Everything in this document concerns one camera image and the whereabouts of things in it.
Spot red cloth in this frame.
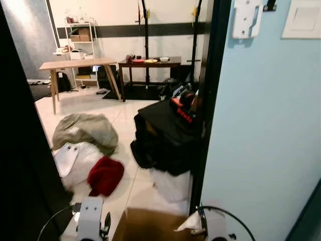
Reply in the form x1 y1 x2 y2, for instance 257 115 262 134
87 156 125 197

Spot white fabric bag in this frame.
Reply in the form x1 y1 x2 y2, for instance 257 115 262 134
53 142 104 191

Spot white plastic bag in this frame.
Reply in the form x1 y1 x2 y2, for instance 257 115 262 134
149 168 194 204

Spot grey green beanbag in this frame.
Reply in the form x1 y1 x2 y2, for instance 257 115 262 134
52 113 119 156

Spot large black bag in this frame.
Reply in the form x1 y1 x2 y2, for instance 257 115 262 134
130 97 202 177

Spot black door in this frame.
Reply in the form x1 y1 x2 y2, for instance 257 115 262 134
0 0 75 241

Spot black bag under table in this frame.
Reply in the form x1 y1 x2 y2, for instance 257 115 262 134
97 64 119 91

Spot small black backpack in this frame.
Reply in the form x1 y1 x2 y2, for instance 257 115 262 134
55 71 72 93

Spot light wooden table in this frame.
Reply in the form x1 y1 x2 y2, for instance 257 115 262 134
39 57 122 114

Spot dark wooden table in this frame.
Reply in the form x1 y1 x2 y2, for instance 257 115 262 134
117 56 182 101

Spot white shelf rack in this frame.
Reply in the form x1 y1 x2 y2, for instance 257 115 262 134
64 18 99 90

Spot black stand pole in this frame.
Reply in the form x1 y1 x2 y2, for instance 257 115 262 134
139 0 151 86

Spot small brown cardboard box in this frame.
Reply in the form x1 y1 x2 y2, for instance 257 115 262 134
70 29 92 42

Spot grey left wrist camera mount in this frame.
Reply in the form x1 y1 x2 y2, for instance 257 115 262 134
76 197 105 241

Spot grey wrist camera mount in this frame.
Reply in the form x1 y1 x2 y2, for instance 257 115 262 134
76 197 105 241
203 201 232 241

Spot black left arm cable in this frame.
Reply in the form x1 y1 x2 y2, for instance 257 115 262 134
38 203 82 241

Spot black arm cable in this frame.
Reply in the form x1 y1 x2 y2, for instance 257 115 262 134
200 206 256 241
38 203 82 241

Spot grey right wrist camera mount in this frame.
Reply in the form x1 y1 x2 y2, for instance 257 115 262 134
203 201 232 241

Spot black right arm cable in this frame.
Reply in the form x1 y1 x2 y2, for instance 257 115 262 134
200 206 256 241

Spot red printed strap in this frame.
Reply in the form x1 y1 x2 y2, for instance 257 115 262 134
171 98 194 124

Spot black door frame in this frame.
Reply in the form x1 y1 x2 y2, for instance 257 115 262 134
192 0 233 214

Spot white light switch plate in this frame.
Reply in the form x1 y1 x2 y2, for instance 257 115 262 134
281 0 321 40

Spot white wall bracket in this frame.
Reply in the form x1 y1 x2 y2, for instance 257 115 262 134
232 0 264 40

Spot black wall hook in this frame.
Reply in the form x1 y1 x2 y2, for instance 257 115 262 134
263 0 277 12

